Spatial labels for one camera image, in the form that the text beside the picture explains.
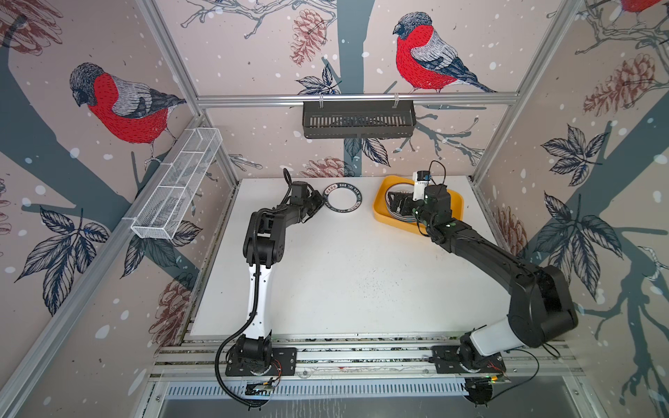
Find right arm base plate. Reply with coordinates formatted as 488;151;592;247
430;345;506;374

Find left black cable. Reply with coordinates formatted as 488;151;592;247
213;260;273;409

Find right black cable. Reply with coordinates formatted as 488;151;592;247
485;341;560;402

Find white mesh wire shelf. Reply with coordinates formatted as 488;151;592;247
131;127;222;240

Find yellow plastic bin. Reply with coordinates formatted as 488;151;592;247
372;175;464;235

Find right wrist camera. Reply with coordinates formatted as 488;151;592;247
412;170;431;201

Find black hanging wire basket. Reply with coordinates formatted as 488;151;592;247
302;100;416;139

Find orange sunburst plate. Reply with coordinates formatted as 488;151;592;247
385;191;416;224

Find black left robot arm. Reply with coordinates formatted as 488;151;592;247
226;181;324;374

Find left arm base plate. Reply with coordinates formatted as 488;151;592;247
225;348;297;377

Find horizontal aluminium frame bar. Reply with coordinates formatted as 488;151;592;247
196;92;520;109

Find black cable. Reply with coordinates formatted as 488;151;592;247
485;341;560;402
213;260;273;409

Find green lettered plate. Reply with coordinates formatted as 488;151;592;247
323;182;362;214

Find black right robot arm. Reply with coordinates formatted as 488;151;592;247
385;184;578;371

